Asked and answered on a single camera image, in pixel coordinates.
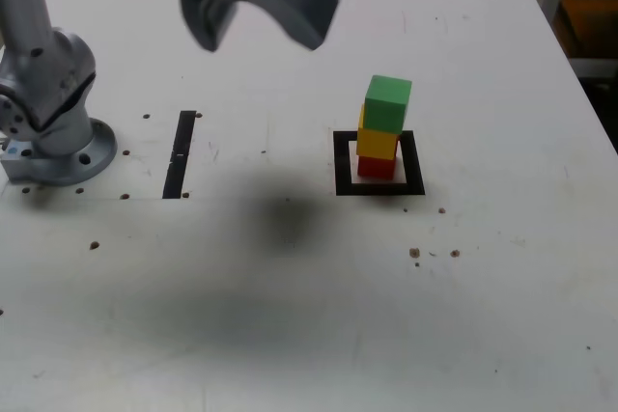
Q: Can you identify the red cube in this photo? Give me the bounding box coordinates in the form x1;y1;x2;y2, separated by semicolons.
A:
356;154;397;179

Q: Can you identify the green cube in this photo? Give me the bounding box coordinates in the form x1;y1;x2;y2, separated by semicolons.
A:
364;74;413;134

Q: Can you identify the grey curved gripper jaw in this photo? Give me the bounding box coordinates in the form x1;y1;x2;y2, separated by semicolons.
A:
198;0;343;52
176;0;241;53

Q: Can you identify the yellow cube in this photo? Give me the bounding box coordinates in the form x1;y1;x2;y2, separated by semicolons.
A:
356;103;401;161

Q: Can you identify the black tape square outline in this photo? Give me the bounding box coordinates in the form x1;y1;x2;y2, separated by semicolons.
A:
332;129;426;197

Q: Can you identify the black tape strip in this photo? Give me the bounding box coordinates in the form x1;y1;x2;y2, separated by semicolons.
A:
161;110;198;200

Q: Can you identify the white shelf bar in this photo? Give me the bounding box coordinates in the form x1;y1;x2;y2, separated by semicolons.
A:
571;57;618;80

